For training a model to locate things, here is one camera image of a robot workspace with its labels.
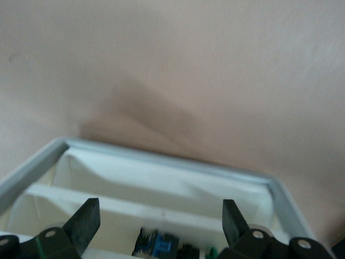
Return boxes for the blue electronic module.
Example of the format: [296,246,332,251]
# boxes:
[132,226,219,259]

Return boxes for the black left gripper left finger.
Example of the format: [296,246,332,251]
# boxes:
[0,197,101,259]

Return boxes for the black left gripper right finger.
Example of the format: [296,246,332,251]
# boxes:
[217,199,335,259]

